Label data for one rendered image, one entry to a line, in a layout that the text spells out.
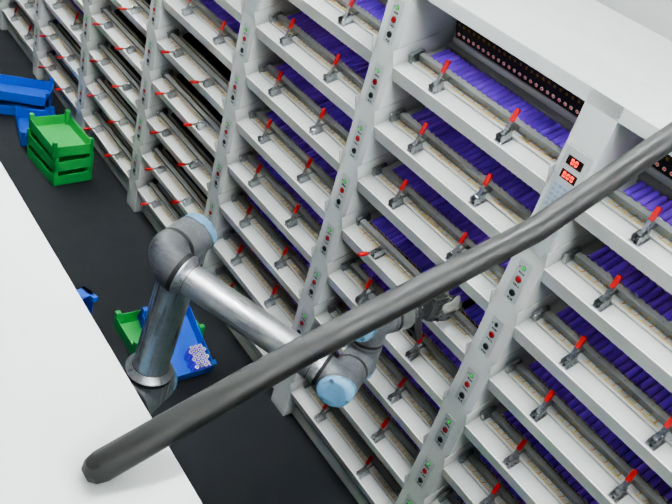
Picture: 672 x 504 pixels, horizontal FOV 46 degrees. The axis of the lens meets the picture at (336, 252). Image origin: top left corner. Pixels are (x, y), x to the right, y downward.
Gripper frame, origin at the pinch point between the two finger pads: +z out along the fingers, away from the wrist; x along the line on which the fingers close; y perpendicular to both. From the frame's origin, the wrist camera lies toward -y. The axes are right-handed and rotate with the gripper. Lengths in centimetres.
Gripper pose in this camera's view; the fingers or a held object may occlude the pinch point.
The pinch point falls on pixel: (455, 302)
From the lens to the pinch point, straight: 226.2
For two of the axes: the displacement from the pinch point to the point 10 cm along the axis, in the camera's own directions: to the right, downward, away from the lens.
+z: 7.9, -1.5, 5.9
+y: 2.6, -7.9, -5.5
